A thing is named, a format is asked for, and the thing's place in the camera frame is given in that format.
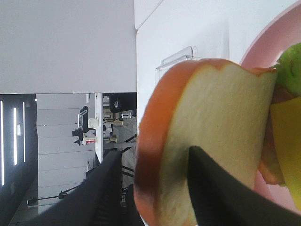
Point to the yellow cheese slice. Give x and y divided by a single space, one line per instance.
286 127

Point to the bread slice tray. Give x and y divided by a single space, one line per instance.
212 103

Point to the clear plastic left tray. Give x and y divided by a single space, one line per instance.
191 53

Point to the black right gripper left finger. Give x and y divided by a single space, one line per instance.
96 202

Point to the bacon strip tray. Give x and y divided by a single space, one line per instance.
269 166

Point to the green lettuce leaf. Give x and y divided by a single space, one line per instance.
288 68

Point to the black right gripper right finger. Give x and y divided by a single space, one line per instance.
218 199

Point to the background lab equipment rack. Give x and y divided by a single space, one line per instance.
110 128

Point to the pink round plate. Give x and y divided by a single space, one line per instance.
276 37

